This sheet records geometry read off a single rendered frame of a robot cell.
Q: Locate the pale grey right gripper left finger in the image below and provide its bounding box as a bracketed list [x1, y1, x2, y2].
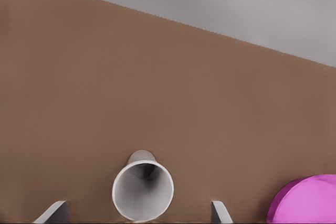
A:
[31, 200, 69, 224]

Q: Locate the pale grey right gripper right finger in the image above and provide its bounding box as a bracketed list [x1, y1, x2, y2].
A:
[211, 200, 234, 224]

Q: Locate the white IKEA cup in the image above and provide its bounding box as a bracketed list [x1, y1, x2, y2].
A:
[112, 150, 175, 222]

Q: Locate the magenta round tray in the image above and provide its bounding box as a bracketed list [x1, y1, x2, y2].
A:
[266, 174, 336, 224]

